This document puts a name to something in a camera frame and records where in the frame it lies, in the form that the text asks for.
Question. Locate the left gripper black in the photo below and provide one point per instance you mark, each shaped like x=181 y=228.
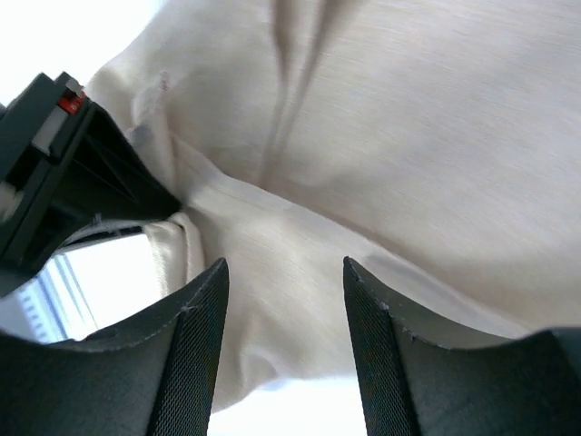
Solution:
x=70 y=166

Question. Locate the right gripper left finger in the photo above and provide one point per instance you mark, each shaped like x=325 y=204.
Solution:
x=153 y=373

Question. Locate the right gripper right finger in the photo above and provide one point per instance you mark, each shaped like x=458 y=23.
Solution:
x=420 y=373

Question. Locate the beige cloth napkin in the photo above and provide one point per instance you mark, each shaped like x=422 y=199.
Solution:
x=435 y=142

